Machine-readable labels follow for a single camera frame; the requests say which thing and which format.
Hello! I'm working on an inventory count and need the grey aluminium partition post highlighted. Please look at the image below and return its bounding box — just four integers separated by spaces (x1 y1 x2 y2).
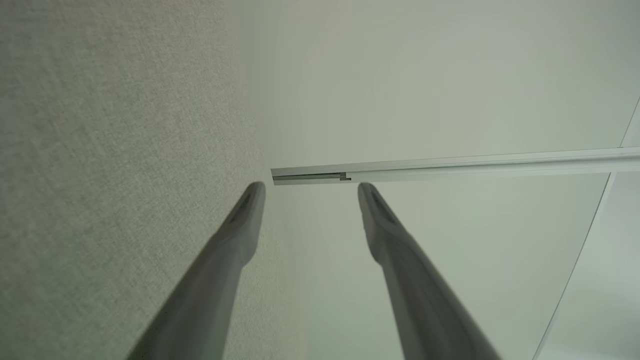
271 146 640 186

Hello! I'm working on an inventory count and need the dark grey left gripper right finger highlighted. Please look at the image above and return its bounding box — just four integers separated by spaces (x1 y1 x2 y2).
358 182 502 360

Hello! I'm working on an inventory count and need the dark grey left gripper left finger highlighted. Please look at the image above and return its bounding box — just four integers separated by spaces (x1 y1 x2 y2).
127 181 267 360

